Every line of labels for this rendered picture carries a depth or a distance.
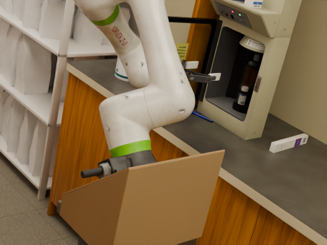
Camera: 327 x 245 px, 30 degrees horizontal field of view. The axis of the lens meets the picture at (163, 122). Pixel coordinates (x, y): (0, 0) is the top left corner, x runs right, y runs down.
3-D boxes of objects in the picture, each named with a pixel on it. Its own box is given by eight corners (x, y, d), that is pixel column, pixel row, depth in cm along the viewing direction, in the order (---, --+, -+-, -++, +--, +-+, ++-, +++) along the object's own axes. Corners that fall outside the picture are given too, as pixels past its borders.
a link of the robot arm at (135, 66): (129, 96, 228) (143, 78, 221) (116, 68, 232) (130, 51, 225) (157, 93, 237) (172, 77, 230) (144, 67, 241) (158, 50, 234)
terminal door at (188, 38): (197, 102, 284) (218, 19, 268) (142, 104, 267) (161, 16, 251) (196, 101, 284) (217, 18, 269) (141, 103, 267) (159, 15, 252)
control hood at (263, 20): (219, 13, 270) (225, -9, 266) (274, 38, 248) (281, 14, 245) (201, 13, 262) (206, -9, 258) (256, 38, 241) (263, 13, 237)
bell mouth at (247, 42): (257, 40, 279) (260, 28, 277) (286, 53, 268) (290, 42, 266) (231, 41, 268) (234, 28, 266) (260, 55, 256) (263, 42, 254)
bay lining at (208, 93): (240, 94, 299) (259, 25, 285) (279, 116, 282) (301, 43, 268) (204, 98, 283) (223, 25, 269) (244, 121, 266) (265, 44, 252)
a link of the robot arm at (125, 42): (95, 32, 204) (124, 16, 203) (82, 6, 208) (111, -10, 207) (125, 71, 238) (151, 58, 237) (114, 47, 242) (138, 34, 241)
